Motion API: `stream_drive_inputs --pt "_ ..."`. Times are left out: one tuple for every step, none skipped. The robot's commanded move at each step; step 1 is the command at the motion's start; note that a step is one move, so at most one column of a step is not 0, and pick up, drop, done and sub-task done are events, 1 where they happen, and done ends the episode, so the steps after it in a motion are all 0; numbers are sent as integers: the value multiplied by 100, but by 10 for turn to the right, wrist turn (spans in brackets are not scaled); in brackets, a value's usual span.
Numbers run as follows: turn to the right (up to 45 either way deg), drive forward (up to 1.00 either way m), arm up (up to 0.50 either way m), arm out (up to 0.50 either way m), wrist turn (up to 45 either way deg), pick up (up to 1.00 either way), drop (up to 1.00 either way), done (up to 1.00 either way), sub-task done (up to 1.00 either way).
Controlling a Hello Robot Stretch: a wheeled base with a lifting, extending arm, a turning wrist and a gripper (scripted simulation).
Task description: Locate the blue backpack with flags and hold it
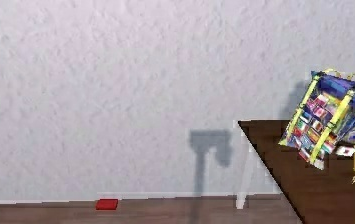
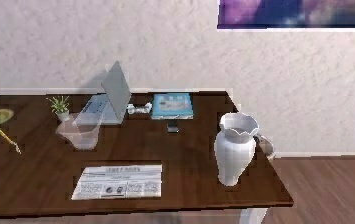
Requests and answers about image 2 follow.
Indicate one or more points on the blue book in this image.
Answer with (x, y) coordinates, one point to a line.
(171, 105)

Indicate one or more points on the small black phone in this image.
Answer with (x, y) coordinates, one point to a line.
(173, 127)

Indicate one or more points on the dark brown wooden table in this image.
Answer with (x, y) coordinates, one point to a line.
(185, 160)

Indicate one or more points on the grey open laptop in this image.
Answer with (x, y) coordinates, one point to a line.
(113, 96)

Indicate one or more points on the white ceramic vase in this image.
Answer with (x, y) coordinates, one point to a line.
(235, 150)

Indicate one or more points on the black and white newspaper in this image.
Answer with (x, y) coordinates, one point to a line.
(118, 182)

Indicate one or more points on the clear glass bowl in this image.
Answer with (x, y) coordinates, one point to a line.
(80, 133)

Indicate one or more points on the small green potted plant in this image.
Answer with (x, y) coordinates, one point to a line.
(61, 106)

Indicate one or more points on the purple framed wall picture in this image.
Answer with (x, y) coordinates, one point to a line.
(291, 13)

